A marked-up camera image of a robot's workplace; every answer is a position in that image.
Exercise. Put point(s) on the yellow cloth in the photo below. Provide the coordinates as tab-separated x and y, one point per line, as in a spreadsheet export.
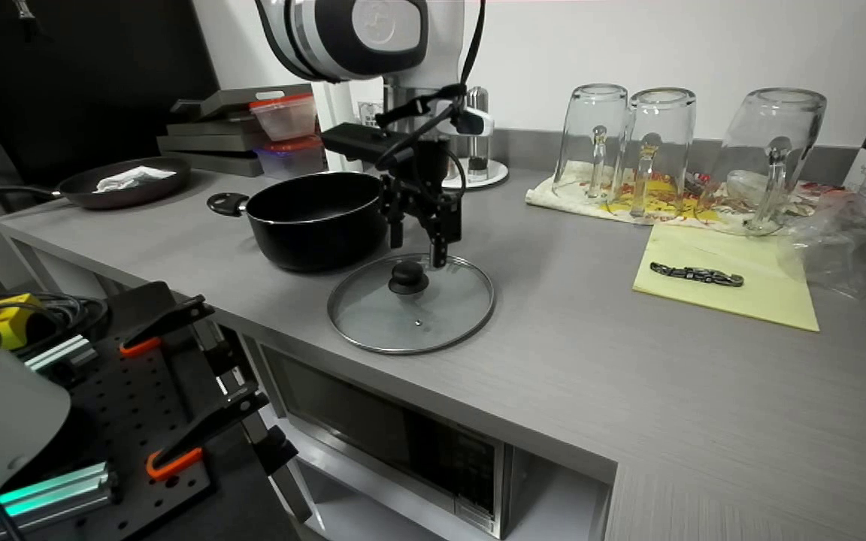
719	300

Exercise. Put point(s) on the white round base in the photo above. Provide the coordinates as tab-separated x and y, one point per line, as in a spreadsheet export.
497	174

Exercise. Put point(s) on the black pot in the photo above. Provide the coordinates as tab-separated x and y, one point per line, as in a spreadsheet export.
313	225

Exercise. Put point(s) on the microwave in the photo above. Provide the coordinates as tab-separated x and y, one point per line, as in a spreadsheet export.
403	443

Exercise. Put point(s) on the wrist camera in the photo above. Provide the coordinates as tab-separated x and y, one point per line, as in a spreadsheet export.
354	141

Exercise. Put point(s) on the black corkscrew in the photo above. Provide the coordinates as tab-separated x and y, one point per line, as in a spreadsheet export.
696	274

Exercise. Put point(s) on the glass lid with black knob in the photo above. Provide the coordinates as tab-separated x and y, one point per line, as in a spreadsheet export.
410	308

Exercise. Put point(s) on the black frying pan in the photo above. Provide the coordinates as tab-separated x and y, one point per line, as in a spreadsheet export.
140	191

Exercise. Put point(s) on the yellow box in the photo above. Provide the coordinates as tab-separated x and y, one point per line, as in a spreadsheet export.
16	319

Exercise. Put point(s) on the large glass beer mug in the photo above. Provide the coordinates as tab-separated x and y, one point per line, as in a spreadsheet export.
771	143

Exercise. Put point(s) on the plastic container with red lid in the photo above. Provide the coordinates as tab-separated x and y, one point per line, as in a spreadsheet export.
286	116
294	159

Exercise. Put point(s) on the stack of black trays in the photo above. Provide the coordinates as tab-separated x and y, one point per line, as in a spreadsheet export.
207	143

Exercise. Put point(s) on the white crumpled paper towel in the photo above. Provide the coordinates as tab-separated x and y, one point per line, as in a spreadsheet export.
132	179

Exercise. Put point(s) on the clear plastic bag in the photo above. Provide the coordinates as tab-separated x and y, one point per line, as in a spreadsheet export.
831	248

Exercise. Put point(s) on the microwave door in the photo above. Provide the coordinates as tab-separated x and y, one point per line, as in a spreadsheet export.
388	436

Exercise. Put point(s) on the wall socket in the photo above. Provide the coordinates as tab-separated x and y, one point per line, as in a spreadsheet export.
370	113

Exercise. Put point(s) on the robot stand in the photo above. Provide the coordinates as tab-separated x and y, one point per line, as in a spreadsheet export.
132	406

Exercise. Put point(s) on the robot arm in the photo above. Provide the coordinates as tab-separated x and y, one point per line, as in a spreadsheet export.
444	45

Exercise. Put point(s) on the silver grinder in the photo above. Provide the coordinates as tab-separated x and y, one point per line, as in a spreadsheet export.
478	150

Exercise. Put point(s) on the black clamp with orange tip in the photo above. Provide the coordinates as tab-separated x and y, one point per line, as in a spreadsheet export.
166	324
200	436

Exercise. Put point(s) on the patterned dish towel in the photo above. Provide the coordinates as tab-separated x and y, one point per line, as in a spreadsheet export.
553	197

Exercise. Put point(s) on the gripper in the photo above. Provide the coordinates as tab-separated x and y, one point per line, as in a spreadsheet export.
427	197

